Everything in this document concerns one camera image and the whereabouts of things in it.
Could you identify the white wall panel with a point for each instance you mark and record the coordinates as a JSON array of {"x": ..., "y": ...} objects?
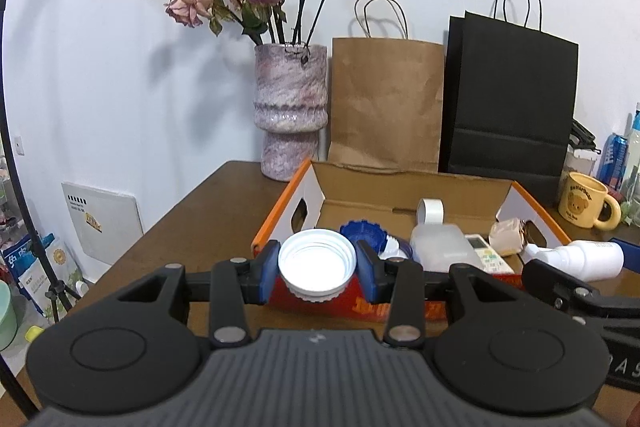
[{"x": 100, "y": 222}]

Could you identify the pink marbled vase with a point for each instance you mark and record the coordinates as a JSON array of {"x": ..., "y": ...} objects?
[{"x": 290, "y": 107}]

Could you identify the black paper bag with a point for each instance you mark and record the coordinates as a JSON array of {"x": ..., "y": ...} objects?
[{"x": 507, "y": 107}]

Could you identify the beige charger plug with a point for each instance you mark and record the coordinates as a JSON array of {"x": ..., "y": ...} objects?
[{"x": 507, "y": 237}]

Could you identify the yellow bear mug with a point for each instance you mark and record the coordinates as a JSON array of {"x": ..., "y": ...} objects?
[{"x": 582, "y": 202}]

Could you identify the blue rimmed jar lid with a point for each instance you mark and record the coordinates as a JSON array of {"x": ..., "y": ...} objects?
[{"x": 397, "y": 248}]

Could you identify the white remote control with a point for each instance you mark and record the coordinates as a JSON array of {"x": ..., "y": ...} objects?
[{"x": 487, "y": 254}]

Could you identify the blue bottle cap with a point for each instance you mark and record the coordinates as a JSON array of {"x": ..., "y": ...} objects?
[{"x": 364, "y": 234}]

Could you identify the container with black clips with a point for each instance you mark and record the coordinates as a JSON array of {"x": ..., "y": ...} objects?
[{"x": 580, "y": 157}]

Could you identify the wall socket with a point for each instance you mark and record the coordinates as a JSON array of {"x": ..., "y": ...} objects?
[{"x": 19, "y": 145}]

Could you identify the small green bottle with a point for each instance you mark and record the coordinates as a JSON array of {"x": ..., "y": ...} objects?
[{"x": 626, "y": 213}]

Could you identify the white bottle cap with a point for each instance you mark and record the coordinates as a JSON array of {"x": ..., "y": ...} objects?
[{"x": 316, "y": 264}]

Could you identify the brown paper bag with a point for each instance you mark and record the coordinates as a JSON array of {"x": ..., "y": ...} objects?
[{"x": 385, "y": 107}]

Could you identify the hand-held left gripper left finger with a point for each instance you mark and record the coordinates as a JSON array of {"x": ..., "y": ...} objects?
[{"x": 269, "y": 274}]

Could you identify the clear plastic bottle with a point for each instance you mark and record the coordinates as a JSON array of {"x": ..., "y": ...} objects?
[{"x": 632, "y": 152}]

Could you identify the translucent plastic box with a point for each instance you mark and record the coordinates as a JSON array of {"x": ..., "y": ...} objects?
[{"x": 440, "y": 249}]

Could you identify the white spray bottle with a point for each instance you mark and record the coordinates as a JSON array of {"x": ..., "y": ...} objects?
[{"x": 585, "y": 259}]

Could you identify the white tape roll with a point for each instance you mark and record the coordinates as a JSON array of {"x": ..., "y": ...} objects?
[{"x": 431, "y": 212}]

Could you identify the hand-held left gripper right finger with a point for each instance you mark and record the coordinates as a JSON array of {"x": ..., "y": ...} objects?
[{"x": 367, "y": 274}]

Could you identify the blue drink can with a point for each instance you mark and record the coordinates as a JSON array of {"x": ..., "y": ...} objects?
[{"x": 614, "y": 159}]

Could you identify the green plastic bucket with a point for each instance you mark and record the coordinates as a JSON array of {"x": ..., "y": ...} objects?
[{"x": 7, "y": 317}]

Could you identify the black light stand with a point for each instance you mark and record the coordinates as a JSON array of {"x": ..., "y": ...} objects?
[{"x": 59, "y": 299}]

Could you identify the red cardboard box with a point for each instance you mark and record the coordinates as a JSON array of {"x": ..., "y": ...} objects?
[{"x": 350, "y": 307}]

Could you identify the small dark red box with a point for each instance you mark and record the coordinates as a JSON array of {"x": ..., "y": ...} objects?
[{"x": 615, "y": 195}]

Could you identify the small yellow object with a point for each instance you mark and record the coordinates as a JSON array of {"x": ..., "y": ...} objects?
[{"x": 34, "y": 333}]

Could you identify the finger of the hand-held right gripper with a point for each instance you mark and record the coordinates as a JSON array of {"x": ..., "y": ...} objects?
[
  {"x": 629, "y": 247},
  {"x": 582, "y": 299}
]

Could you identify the blue white bags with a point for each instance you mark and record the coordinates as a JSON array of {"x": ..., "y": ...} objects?
[{"x": 35, "y": 272}]

